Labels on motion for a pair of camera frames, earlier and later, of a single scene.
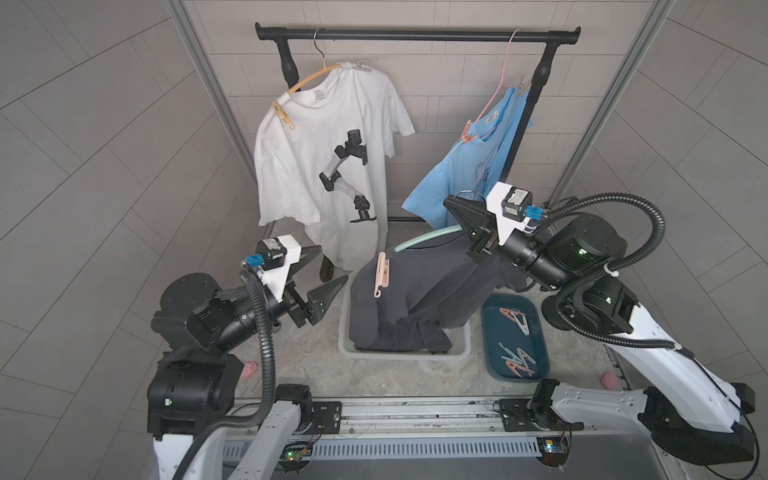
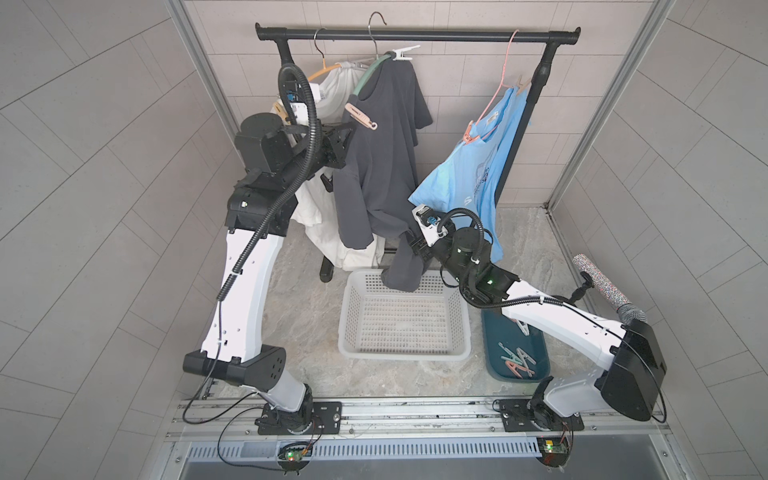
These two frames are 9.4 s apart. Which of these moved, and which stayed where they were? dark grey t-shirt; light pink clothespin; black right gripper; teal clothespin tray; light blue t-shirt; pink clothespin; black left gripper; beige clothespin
Moved: black right gripper; dark grey t-shirt; black left gripper; light pink clothespin
Stayed: beige clothespin; light blue t-shirt; teal clothespin tray; pink clothespin
